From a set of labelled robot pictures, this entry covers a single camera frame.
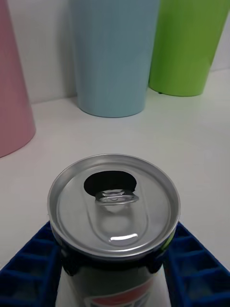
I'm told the pale blue plastic bin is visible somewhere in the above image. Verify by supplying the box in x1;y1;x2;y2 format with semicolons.
69;0;161;118

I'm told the black drink can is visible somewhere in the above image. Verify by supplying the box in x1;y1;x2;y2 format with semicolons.
46;153;181;307

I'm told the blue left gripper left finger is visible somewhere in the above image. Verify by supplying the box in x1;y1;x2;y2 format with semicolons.
0;220;63;307

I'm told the green plastic bin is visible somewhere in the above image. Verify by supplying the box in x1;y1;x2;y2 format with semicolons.
148;0;230;97

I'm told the pink plastic bin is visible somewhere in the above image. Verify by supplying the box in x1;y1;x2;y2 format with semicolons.
0;0;37;159

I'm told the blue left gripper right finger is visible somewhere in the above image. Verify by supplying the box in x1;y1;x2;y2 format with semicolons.
163;222;230;307

